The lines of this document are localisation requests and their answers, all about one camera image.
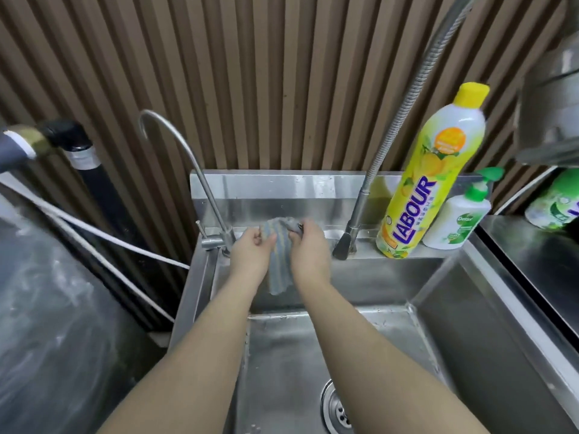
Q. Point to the person's left hand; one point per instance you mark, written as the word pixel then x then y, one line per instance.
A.
pixel 248 259

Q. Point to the person's right hand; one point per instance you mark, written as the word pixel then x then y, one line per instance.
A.
pixel 312 255

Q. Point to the person's right fingers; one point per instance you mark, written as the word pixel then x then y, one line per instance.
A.
pixel 301 230

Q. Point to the person's left thumb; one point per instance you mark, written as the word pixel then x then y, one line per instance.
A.
pixel 256 233

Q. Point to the grey striped dish cloth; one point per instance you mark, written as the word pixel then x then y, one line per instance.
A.
pixel 279 257

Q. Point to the person's right forearm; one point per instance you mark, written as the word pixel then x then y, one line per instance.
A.
pixel 375 361

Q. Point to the person's left forearm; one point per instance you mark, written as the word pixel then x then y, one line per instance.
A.
pixel 181 366

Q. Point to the thin gooseneck steel faucet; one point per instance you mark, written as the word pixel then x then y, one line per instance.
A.
pixel 190 176

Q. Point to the stainless steel sink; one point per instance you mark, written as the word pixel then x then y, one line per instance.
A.
pixel 362 311

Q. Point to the yellow dish soap bottle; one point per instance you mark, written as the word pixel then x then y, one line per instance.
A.
pixel 427 176

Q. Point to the white hand soap pump bottle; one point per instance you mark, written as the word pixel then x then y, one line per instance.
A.
pixel 461 216

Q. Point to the black vertical pipe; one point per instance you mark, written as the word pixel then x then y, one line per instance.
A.
pixel 97 185

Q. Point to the round metal sink drain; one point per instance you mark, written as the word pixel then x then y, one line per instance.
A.
pixel 334 409

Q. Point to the clear plastic covered bin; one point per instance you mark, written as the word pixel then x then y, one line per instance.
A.
pixel 54 329

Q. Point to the grey pipe with brass fitting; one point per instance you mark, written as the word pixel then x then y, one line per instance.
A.
pixel 22 144

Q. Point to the green and white bottle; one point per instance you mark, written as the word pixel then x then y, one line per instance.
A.
pixel 554 201

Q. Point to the grey metal pot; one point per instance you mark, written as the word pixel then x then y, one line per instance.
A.
pixel 549 99

